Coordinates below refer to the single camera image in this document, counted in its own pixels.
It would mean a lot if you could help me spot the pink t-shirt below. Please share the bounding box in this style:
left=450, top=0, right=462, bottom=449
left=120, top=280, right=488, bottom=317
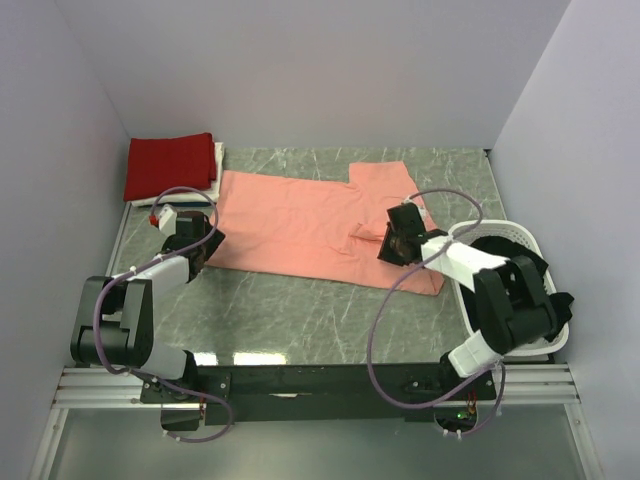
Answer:
left=208, top=161, right=418, bottom=289

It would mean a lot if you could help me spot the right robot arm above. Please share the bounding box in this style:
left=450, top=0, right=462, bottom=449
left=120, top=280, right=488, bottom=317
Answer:
left=378, top=200, right=560, bottom=399

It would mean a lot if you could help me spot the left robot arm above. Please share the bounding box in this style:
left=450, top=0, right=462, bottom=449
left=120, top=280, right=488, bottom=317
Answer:
left=70, top=205, right=225, bottom=402

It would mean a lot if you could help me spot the folded white t-shirt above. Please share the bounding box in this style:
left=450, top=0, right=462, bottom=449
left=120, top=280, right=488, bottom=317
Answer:
left=131, top=142, right=225, bottom=203

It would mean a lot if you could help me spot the folded blue t-shirt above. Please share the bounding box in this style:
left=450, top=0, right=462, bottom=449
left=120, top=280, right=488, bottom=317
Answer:
left=130, top=200, right=210, bottom=209

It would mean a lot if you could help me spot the folded red t-shirt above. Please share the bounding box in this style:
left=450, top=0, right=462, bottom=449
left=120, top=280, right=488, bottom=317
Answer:
left=123, top=133, right=217, bottom=202

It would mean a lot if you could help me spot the black t-shirt in basket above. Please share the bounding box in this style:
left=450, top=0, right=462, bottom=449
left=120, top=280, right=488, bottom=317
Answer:
left=461, top=236, right=574, bottom=354

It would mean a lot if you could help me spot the black base beam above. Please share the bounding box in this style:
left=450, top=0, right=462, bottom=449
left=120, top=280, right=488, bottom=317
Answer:
left=139, top=363, right=499, bottom=432

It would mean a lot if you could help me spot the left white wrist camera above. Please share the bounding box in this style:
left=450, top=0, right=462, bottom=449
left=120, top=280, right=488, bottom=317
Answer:
left=149, top=204, right=178, bottom=237

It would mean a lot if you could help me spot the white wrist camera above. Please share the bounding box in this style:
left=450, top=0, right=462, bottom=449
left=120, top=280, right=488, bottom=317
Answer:
left=149, top=204, right=178, bottom=237
left=402, top=197, right=430, bottom=221

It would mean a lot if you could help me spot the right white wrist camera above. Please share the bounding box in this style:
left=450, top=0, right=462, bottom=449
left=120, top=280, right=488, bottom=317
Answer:
left=402, top=197, right=430, bottom=221

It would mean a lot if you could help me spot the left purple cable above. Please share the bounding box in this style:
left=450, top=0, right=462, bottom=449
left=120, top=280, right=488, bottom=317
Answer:
left=92, top=185, right=236, bottom=446

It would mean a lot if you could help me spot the purple cable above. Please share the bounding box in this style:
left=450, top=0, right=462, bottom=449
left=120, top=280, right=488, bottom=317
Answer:
left=92, top=185, right=236, bottom=446
left=365, top=188, right=509, bottom=439

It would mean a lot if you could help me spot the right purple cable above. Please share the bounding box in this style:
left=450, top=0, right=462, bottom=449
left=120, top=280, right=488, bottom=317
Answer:
left=365, top=188, right=509, bottom=439

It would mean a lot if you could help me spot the aluminium frame rail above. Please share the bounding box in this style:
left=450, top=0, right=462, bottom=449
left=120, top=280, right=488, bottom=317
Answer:
left=27, top=367, right=146, bottom=480

